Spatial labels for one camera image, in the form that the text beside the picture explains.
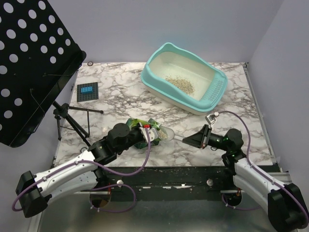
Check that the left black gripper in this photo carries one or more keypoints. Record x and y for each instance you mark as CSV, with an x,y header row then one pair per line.
x,y
137,128

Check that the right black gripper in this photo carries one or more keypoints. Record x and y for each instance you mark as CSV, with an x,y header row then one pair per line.
x,y
205,136

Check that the green litter bag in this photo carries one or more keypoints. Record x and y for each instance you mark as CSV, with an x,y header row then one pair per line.
x,y
132,122

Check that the clear plastic scoop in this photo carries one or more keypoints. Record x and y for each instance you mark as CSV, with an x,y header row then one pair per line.
x,y
167,134

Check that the teal white litter box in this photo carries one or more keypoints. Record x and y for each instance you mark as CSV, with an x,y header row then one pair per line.
x,y
169,60

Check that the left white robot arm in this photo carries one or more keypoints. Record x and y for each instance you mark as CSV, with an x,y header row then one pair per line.
x,y
86,171

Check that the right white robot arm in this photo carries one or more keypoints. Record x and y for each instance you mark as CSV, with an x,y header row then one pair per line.
x,y
283,203

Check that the beige litter pellets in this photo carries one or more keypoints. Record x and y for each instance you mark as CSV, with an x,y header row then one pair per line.
x,y
182,84

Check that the dark grey lego baseplate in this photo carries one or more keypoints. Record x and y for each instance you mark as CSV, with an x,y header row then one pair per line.
x,y
90,96

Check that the blue lego brick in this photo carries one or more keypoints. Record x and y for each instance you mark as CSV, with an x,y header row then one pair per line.
x,y
86,90

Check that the black stand tripod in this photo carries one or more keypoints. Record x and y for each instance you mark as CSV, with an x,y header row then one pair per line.
x,y
62,112

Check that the black perforated music stand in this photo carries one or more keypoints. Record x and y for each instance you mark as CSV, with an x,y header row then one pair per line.
x,y
38,57

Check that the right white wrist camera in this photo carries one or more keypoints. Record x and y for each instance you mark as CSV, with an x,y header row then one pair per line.
x,y
212,119

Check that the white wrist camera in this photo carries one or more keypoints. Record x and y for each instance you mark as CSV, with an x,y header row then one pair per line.
x,y
149,133
212,119

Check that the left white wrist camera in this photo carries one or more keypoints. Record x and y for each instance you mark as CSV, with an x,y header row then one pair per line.
x,y
149,133

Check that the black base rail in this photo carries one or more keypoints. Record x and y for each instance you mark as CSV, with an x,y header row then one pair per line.
x,y
168,184

